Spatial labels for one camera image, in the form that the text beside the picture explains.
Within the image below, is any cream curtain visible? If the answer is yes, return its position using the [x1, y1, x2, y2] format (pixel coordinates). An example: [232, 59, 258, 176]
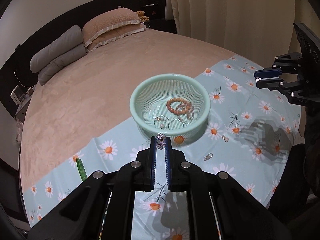
[166, 0, 320, 81]

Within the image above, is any mint green plastic basket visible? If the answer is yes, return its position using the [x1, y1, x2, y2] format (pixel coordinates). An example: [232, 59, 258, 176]
[129, 74, 211, 138]

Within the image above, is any pink beige bed blanket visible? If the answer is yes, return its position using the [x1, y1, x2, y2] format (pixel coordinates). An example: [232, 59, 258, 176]
[20, 29, 233, 190]

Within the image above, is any upper beige ruffled pillow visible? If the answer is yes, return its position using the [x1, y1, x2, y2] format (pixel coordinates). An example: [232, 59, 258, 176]
[82, 8, 140, 47]

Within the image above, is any large silver hoop ring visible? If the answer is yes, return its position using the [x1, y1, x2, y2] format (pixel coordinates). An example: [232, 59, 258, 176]
[167, 119, 185, 131]

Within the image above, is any daisy print blue cloth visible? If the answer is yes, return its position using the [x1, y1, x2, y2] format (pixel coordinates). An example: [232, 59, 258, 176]
[23, 55, 301, 239]

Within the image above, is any white bedside device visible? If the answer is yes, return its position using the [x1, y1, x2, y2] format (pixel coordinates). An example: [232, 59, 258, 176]
[10, 85, 25, 105]

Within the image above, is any grey folded blanket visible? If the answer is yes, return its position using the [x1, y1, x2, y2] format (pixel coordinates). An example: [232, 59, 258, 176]
[38, 44, 87, 86]
[30, 25, 83, 73]

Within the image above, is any lower grey folded blanket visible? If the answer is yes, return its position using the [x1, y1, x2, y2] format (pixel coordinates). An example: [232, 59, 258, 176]
[38, 44, 87, 86]

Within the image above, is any pink bead bracelet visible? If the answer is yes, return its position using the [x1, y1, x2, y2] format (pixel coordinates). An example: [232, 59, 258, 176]
[175, 102, 196, 120]

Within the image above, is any pearl earring silver hoop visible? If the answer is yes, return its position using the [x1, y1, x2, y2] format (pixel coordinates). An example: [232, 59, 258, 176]
[153, 115, 170, 129]

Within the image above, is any lower beige ruffled pillow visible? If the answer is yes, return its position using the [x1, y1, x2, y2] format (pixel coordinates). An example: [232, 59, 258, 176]
[87, 23, 146, 51]

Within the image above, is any orange bead bracelet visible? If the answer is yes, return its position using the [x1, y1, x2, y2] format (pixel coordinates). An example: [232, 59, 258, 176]
[166, 98, 192, 116]

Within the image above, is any brown teddy bear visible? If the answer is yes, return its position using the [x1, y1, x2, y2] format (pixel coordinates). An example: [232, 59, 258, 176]
[136, 10, 150, 23]

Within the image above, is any upper grey folded blanket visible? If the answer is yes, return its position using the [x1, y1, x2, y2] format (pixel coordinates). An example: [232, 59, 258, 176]
[30, 25, 83, 73]

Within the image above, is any black headboard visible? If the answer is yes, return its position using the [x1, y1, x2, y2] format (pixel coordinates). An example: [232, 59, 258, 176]
[1, 0, 177, 117]

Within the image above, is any pearl gold earring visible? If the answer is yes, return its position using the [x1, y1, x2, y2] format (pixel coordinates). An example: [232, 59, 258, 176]
[222, 135, 229, 142]

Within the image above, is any beige ruffled pillow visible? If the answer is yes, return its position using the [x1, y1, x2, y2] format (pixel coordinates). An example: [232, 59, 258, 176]
[87, 23, 146, 51]
[82, 8, 140, 47]

